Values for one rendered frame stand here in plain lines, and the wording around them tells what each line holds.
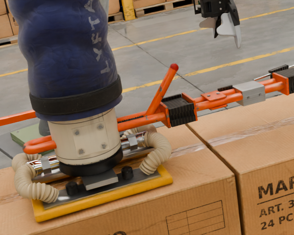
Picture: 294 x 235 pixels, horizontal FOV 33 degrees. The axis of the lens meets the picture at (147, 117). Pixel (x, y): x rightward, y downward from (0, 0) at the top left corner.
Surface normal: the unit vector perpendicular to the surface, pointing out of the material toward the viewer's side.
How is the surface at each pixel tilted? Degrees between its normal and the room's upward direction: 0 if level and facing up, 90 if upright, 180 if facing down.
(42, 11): 69
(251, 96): 90
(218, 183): 90
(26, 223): 0
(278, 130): 0
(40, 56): 75
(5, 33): 89
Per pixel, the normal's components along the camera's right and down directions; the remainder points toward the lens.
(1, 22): 0.27, 0.32
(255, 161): -0.16, -0.91
